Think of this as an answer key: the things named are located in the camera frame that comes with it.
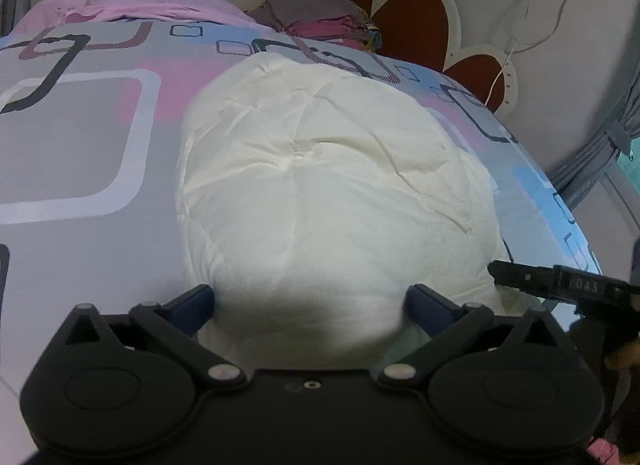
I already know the pink blanket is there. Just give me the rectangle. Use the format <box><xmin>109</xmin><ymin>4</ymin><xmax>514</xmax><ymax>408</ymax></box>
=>
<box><xmin>11</xmin><ymin>0</ymin><xmax>272</xmax><ymax>35</ymax></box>

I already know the white quilted duvet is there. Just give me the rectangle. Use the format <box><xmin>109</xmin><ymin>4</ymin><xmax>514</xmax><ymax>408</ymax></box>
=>
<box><xmin>176</xmin><ymin>53</ymin><xmax>518</xmax><ymax>369</ymax></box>

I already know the folded clothes pile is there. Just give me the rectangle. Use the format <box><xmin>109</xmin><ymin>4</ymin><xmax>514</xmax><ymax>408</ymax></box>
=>
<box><xmin>247</xmin><ymin>0</ymin><xmax>382</xmax><ymax>52</ymax></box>

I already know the patterned grey blue bedsheet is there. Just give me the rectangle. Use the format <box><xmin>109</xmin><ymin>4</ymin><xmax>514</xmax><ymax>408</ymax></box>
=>
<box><xmin>1</xmin><ymin>21</ymin><xmax>600</xmax><ymax>464</ymax></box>

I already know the white charging cable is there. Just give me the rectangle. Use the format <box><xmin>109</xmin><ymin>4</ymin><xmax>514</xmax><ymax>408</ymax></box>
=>
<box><xmin>482</xmin><ymin>0</ymin><xmax>597</xmax><ymax>108</ymax></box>

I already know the red white heart headboard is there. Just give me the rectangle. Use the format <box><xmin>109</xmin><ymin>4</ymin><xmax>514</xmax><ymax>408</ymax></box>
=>
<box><xmin>350</xmin><ymin>0</ymin><xmax>518</xmax><ymax>117</ymax></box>

